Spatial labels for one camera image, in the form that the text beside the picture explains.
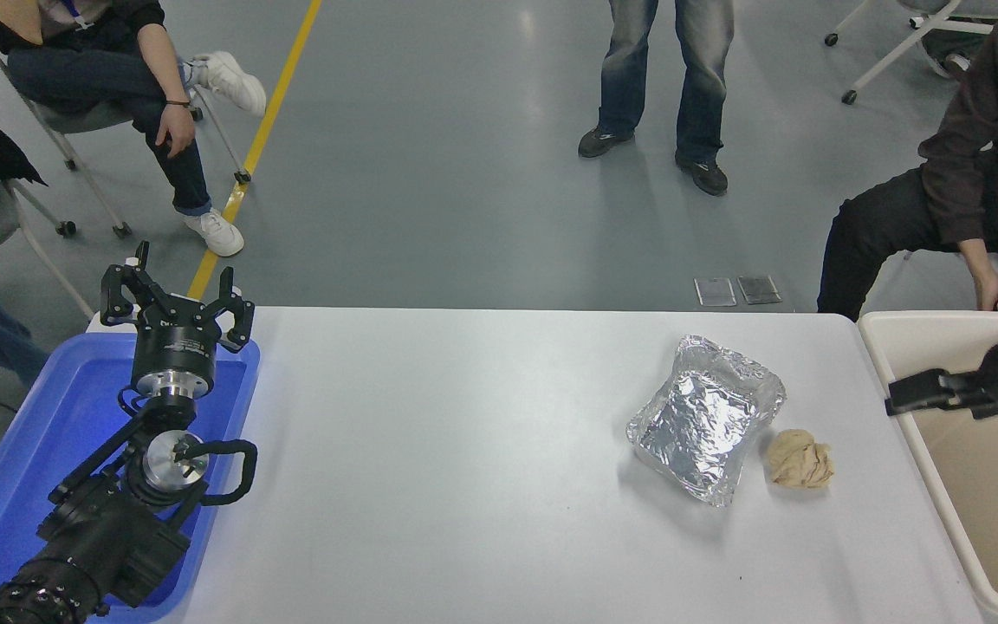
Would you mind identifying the metal floor plate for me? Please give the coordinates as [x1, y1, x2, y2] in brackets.
[737, 276, 783, 306]
[694, 277, 737, 308]

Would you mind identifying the blue plastic tray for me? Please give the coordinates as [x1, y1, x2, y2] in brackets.
[0, 332, 262, 623]

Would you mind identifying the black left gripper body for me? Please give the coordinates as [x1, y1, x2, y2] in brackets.
[131, 310, 221, 380]

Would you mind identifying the white frame wheeled chair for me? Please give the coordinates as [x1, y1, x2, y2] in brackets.
[825, 0, 998, 107]

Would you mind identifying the crumpled tan paper ball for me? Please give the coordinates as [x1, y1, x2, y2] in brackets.
[765, 429, 836, 490]

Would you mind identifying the person's hand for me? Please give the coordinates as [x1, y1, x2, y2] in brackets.
[155, 102, 197, 159]

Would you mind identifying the silver foil tray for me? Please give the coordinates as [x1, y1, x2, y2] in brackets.
[625, 335, 787, 508]

